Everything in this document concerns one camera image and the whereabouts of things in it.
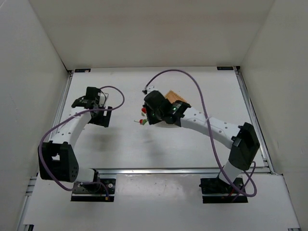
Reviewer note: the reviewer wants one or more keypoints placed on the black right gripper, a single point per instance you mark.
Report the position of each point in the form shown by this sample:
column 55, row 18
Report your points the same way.
column 149, row 114

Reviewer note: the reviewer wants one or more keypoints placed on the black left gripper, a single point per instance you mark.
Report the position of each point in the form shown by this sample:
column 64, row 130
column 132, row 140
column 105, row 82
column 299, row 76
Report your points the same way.
column 101, row 119

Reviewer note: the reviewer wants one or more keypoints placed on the cherry sprig with leaves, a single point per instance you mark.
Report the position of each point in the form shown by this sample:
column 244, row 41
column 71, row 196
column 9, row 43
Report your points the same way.
column 141, row 121

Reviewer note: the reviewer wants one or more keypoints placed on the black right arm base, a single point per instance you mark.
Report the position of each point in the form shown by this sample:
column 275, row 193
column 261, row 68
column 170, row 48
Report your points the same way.
column 216, row 191

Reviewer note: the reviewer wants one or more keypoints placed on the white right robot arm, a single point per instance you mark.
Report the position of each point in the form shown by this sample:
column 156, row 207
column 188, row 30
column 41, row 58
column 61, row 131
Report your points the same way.
column 242, row 140

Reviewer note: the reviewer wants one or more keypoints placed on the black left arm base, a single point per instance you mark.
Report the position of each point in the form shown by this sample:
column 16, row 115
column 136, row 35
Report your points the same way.
column 95, row 192

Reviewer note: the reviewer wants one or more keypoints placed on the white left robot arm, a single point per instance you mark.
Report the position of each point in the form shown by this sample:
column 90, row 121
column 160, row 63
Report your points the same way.
column 57, row 159

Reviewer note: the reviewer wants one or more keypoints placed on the woven triangular fruit basket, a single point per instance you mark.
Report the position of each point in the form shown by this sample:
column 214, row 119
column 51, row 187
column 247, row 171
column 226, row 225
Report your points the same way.
column 172, row 96

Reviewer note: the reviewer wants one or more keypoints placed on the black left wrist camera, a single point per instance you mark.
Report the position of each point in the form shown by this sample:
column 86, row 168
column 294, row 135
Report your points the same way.
column 94, row 98

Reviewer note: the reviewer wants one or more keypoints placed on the aluminium table frame rail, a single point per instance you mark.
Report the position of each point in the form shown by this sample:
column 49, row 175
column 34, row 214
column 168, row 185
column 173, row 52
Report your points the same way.
column 157, row 171

